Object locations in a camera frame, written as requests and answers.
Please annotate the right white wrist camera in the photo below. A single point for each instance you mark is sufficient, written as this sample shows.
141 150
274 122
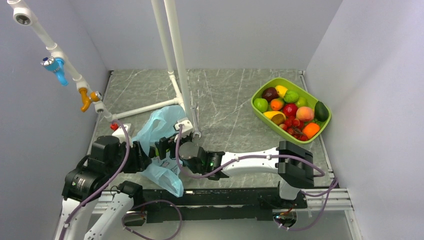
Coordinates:
183 127

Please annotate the white pipe with taps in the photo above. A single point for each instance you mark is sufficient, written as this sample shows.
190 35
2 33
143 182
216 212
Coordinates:
24 16

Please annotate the dark green fake avocado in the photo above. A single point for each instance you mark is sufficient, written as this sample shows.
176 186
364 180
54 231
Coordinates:
321 112

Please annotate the steel wrench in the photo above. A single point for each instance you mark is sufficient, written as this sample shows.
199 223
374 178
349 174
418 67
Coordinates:
196 131

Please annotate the orange tap valve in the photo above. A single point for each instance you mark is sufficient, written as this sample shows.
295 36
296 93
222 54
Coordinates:
88 98

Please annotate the red fake apple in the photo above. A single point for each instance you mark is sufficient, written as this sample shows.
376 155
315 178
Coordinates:
289 110

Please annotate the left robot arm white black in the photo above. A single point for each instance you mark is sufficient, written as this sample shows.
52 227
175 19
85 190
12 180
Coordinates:
84 185

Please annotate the bumpy green fake fruit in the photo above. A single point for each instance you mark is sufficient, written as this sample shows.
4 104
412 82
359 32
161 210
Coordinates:
291 96

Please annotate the fake peach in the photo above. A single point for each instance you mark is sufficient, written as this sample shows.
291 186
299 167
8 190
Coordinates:
305 114

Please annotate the yellow fake mango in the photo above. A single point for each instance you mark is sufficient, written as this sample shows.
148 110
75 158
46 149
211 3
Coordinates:
277 117

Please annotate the light blue plastic bag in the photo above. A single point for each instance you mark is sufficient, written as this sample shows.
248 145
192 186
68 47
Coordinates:
155 140

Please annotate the dark purple fake plum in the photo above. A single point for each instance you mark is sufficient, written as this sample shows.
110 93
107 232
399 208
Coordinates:
270 94

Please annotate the yellow fake lemon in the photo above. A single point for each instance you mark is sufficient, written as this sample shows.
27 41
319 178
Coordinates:
281 90

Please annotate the green fake apple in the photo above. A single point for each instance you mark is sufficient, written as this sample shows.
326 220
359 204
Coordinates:
261 104

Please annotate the light green fake lime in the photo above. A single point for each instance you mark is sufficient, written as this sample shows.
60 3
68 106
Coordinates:
301 102

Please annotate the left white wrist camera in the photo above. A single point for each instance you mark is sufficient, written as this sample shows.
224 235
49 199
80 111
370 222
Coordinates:
118 131

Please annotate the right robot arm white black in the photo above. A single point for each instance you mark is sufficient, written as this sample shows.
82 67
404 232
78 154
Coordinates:
291 162

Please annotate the red fake cherry bunch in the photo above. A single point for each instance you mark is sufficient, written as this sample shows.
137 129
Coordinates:
294 127

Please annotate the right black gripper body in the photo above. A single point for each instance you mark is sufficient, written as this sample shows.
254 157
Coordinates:
167 143

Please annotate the blue tap valve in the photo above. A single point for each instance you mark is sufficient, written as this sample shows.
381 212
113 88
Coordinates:
55 65

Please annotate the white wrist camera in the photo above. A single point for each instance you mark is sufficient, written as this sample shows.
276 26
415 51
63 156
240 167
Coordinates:
118 131
183 127

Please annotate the small orange fake fruit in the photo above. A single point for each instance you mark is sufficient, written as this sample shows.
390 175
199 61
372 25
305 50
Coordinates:
277 104

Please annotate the orange fake tangerine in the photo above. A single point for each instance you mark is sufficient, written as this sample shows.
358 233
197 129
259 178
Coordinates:
311 129

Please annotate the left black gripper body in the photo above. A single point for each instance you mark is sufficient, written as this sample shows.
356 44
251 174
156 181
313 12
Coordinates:
135 162

